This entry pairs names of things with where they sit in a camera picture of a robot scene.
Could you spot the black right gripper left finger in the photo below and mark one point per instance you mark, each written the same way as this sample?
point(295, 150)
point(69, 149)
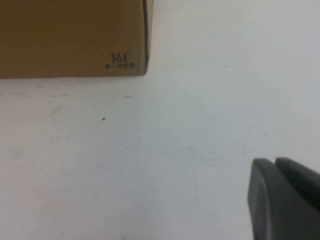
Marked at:
point(282, 205)

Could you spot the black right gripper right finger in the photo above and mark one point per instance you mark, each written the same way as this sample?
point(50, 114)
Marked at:
point(300, 167)

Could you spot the brown cardboard shoe box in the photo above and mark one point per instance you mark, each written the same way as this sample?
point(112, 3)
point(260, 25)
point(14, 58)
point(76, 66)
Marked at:
point(62, 37)

